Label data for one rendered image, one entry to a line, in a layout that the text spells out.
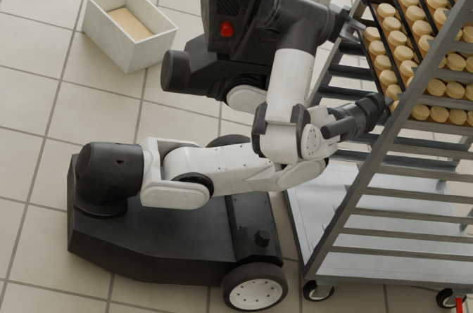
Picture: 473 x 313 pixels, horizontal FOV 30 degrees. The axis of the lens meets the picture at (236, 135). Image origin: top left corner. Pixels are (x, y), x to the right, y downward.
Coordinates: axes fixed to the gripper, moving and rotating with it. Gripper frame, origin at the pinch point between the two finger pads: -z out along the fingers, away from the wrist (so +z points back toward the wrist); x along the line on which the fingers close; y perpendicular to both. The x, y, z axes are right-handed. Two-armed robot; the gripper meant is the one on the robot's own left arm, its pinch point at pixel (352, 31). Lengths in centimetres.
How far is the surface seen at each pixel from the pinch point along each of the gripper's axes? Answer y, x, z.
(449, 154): -20.4, -9.1, -39.0
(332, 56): 4.8, -14.3, 2.2
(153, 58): 38, -74, 64
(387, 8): 2.3, 10.1, -6.0
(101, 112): 3, -78, 68
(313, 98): 4.7, -31.5, 1.9
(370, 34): 0.7, 1.2, -5.0
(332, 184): 7, -63, -17
